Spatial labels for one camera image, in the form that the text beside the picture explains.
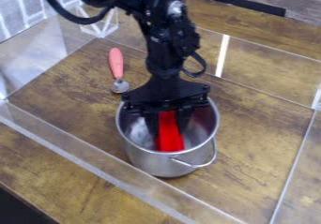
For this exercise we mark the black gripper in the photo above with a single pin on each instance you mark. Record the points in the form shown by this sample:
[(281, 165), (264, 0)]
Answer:
[(164, 95)]

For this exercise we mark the red block object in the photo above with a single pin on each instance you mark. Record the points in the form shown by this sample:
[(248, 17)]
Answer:
[(170, 138)]

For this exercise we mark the silver metal pot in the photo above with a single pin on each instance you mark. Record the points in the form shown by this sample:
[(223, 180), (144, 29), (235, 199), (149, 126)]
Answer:
[(173, 152)]

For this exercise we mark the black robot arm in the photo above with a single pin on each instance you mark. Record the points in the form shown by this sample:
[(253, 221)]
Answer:
[(169, 31)]

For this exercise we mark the black strip on table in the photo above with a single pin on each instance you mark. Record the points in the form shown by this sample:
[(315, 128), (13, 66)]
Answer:
[(273, 10)]

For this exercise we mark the red handled metal spoon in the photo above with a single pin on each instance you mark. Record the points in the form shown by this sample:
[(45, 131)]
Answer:
[(121, 85)]

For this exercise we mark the clear acrylic enclosure wall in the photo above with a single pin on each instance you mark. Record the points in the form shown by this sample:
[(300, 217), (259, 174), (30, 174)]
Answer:
[(62, 154)]

